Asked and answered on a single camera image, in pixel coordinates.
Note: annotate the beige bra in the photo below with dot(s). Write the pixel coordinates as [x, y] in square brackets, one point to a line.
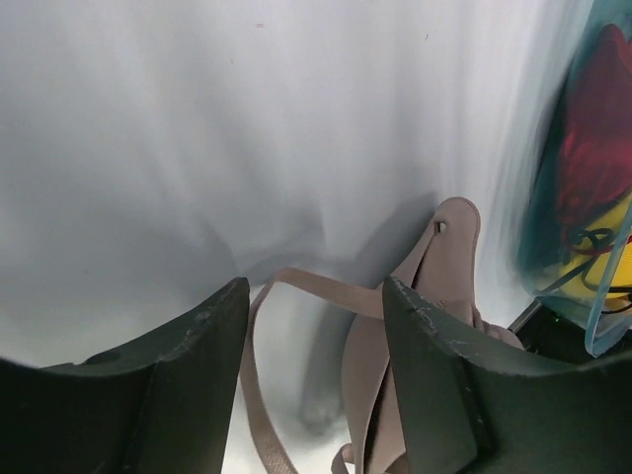
[440, 268]

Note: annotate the teal transparent plastic basin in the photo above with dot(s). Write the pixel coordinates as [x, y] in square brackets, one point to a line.
[542, 248]

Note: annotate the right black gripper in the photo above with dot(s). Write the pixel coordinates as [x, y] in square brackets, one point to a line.
[545, 333]

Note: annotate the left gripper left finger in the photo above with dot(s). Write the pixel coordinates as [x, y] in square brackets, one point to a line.
[160, 403]

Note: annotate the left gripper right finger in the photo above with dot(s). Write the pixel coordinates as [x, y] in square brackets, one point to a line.
[472, 404]

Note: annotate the yellow black bra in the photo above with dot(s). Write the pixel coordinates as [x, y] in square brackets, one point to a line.
[590, 252]

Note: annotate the red bra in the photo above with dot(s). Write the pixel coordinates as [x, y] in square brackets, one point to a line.
[594, 170]

